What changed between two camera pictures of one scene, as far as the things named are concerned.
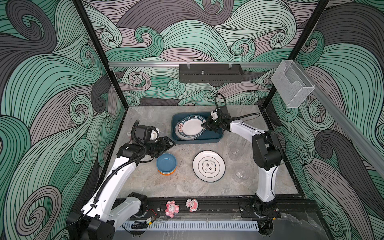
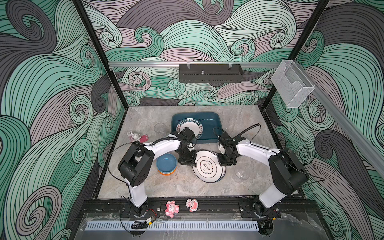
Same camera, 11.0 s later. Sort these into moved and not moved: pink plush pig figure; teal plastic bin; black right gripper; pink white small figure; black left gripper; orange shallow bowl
Moved: black right gripper; black left gripper
Not moved: teal plastic bin; pink white small figure; orange shallow bowl; pink plush pig figure
